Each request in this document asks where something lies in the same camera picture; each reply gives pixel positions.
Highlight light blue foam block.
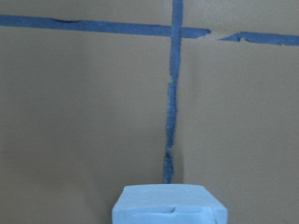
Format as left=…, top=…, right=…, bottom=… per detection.
left=112, top=184, right=228, bottom=224

